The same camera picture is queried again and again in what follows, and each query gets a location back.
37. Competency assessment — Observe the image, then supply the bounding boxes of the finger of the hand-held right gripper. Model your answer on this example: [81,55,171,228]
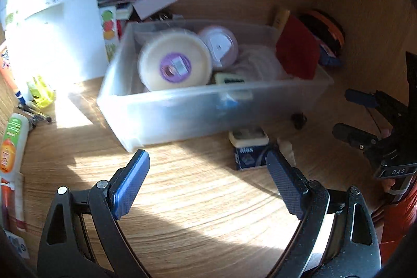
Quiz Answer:
[345,88,400,113]
[332,122,380,152]

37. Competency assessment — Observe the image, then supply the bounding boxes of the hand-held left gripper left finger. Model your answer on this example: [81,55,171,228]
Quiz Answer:
[37,149,151,278]

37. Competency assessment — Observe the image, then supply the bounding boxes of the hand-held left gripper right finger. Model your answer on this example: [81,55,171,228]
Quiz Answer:
[265,149,382,278]

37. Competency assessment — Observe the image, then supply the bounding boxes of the red booklet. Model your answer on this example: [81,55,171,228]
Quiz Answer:
[276,15,321,80]

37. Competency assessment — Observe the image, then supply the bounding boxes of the clear plastic bin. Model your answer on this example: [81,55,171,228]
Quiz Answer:
[97,19,334,153]

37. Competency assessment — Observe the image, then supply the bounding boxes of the blue staples box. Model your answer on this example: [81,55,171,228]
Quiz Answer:
[234,144,277,171]

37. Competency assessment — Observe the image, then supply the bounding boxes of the black binder clip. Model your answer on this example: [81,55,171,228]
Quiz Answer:
[291,113,307,129]

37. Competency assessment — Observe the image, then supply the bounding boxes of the white stamp pad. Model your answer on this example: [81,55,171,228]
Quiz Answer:
[228,128,270,146]

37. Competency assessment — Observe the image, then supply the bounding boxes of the wooden desk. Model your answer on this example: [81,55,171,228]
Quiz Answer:
[0,14,417,278]

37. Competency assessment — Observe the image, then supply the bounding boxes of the orange black case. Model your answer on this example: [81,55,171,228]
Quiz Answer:
[298,9,346,57]

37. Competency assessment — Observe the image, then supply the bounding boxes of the white cloth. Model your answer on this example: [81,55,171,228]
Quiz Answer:
[235,45,294,81]

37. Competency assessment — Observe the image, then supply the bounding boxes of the black pen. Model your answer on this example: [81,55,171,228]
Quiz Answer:
[18,102,52,124]

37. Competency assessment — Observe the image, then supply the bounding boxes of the red white tube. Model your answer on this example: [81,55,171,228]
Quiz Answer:
[0,172,27,231]

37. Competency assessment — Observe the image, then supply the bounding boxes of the green orange glue tube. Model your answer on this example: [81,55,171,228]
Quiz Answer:
[0,113,30,182]

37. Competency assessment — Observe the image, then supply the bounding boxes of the white printed packet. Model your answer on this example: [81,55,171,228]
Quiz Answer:
[3,229,30,261]

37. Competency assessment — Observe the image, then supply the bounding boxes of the yellow green clip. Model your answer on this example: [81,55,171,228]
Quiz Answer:
[27,76,57,108]

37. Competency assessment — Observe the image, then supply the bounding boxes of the cream round container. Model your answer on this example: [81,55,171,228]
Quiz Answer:
[137,30,213,92]

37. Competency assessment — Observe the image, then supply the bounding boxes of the pink round container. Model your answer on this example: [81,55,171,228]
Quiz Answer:
[198,25,239,72]

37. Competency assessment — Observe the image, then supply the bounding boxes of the fruit print sticker sheet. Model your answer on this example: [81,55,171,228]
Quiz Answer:
[99,6,121,62]

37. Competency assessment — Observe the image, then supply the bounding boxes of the orange white tube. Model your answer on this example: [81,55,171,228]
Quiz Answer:
[0,44,26,103]

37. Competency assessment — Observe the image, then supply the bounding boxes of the white paper bag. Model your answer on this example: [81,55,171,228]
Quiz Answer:
[5,0,109,93]

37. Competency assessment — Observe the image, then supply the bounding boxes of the small white cardboard box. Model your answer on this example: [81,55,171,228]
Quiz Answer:
[132,0,179,20]

